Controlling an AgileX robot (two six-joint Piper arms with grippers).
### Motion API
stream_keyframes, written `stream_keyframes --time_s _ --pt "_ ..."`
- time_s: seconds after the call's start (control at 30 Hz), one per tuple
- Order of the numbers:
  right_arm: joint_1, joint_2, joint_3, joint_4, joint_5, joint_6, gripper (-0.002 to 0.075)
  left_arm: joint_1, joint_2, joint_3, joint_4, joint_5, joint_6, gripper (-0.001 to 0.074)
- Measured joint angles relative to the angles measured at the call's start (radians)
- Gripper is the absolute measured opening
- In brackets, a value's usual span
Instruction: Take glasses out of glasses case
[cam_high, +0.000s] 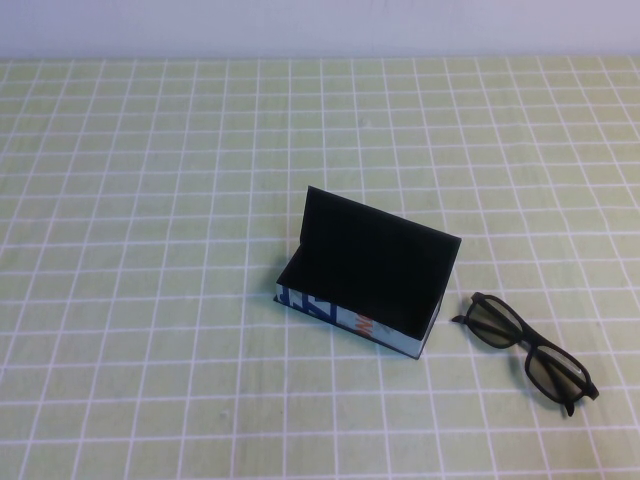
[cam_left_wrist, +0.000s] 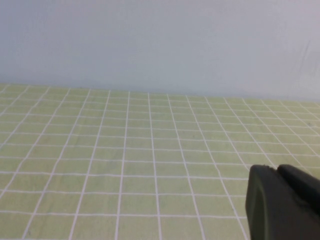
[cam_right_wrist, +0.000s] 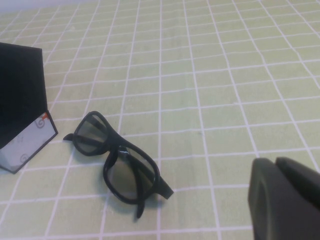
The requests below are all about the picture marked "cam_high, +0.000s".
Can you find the black glasses case box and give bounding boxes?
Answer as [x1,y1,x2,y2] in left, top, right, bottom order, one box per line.
[272,185,464,360]

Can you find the black frame glasses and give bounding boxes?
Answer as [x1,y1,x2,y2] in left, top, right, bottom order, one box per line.
[449,292,601,418]

